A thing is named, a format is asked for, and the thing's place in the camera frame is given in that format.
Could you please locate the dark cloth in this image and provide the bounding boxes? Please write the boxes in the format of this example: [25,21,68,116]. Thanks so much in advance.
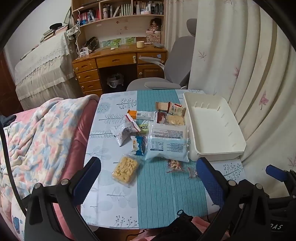
[0,113,16,128]

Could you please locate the red white snack packet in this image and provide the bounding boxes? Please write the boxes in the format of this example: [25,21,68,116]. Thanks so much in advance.
[168,103,186,116]

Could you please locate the large white snack packet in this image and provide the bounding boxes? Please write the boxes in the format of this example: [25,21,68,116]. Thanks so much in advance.
[148,122,188,141]

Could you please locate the grey office chair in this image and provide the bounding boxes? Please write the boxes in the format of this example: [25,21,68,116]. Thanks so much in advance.
[126,18,197,92]

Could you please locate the trash bin with bag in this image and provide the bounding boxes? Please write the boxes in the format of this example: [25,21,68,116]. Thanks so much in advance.
[106,73,125,88]

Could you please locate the yellow cracker packet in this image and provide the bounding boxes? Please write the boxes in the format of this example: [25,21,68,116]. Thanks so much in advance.
[112,156,139,188]
[165,115,185,126]

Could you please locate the row of books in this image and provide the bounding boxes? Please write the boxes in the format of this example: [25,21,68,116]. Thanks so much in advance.
[80,1,164,22]

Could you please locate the tan brown snack packet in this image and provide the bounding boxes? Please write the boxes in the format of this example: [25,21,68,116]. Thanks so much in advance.
[155,102,171,113]

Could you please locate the small cardboard box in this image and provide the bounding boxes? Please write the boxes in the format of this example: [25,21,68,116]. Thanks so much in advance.
[146,31,162,44]

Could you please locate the orange white bar packet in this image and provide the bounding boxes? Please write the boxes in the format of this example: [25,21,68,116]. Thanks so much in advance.
[127,110,156,121]

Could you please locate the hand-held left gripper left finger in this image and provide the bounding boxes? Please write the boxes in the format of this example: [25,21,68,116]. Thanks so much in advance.
[24,157,102,241]

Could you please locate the green picture strip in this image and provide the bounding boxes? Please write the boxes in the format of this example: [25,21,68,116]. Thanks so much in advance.
[100,37,137,48]

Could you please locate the pastel floral blanket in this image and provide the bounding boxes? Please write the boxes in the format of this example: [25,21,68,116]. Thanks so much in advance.
[0,94,100,232]

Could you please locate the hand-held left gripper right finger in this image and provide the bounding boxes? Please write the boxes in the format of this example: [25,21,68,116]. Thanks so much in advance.
[196,157,275,241]

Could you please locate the dark patterned bag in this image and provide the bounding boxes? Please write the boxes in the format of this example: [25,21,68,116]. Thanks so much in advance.
[83,37,100,51]

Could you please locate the white plastic bin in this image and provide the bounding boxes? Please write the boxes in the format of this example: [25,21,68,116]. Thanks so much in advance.
[183,91,247,162]

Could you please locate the clear bag dark snacks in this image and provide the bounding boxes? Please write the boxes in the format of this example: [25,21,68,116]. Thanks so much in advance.
[111,113,141,147]

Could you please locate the cream leaf print curtain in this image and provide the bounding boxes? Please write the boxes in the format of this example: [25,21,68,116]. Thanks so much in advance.
[165,0,296,176]

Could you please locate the small blue packet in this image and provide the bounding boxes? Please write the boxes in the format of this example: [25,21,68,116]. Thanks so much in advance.
[131,136,148,156]

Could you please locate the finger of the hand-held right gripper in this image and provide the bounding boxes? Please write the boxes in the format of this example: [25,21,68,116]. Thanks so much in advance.
[265,164,296,197]

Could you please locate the white lace cloth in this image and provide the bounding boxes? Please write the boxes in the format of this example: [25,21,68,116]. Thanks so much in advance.
[14,30,81,110]

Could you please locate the black cable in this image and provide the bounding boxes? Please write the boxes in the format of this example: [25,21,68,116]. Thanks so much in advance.
[0,126,26,202]

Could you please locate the floral cloth bag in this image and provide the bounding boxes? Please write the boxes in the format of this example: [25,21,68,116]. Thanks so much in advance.
[66,24,81,39]

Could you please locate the stack of books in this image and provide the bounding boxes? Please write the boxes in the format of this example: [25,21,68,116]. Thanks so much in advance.
[42,25,68,41]

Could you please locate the wooden desk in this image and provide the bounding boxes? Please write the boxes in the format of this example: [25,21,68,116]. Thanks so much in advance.
[72,43,168,96]

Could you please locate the doll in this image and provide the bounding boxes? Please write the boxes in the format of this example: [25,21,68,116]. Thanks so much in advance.
[149,19,162,32]

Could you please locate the pink sofa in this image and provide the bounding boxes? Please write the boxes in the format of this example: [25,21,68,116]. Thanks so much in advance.
[14,97,100,241]

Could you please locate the wooden bookshelf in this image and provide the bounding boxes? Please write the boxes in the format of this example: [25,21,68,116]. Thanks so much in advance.
[71,0,166,50]

